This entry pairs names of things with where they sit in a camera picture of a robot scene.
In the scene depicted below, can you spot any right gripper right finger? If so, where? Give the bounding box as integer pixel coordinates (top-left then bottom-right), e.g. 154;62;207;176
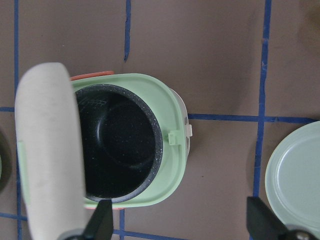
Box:
246;196;317;240

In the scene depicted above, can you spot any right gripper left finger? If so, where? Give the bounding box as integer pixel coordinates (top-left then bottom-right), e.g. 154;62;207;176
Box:
58;200;114;240

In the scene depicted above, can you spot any white rice cooker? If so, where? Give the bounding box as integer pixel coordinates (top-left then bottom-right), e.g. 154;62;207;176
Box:
15;62;193;240

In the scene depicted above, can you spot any green plate robot right side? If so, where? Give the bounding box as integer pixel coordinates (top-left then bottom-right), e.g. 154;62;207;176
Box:
265;121;320;237

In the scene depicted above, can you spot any green plate robot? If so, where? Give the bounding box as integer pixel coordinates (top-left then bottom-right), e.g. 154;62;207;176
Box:
265;121;320;237
0;157;3;179

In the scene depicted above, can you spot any green plate robot left side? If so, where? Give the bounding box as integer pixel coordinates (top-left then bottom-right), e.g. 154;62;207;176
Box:
0;157;3;179

